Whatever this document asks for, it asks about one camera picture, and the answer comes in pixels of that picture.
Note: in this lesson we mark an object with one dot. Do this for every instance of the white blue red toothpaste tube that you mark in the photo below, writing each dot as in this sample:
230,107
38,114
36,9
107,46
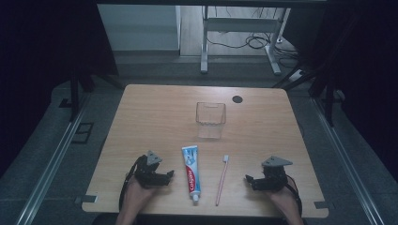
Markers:
191,172

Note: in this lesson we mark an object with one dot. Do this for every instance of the white metal desk frame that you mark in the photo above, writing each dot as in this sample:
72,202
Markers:
241,24

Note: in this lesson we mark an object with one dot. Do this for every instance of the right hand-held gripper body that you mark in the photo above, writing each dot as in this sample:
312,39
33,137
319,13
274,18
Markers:
273,176

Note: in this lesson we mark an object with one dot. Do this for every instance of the aluminium floor rail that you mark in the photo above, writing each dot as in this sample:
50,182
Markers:
50,168
347,168

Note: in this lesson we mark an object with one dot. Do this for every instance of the black round table grommet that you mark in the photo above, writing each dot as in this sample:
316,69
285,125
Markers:
237,99

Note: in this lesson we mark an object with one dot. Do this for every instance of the person's right hand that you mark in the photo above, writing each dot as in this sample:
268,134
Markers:
285,200

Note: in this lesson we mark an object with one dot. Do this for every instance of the pink white toothbrush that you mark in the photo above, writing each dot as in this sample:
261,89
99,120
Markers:
222,181

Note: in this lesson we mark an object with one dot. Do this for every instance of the black metal stand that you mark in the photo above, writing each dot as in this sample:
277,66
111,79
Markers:
74,97
329,103

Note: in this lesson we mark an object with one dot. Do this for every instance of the white power strip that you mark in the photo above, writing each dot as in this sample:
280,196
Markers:
297,75

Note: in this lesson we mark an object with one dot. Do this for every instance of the dark curtain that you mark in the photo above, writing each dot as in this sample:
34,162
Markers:
47,62
366,78

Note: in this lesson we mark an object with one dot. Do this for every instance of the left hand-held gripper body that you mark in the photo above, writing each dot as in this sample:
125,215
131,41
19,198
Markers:
149,172

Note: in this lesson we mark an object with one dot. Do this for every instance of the person's left hand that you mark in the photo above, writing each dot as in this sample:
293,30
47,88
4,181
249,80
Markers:
136,195

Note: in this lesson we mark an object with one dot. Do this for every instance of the clear plastic cup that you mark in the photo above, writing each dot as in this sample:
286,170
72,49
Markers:
210,120

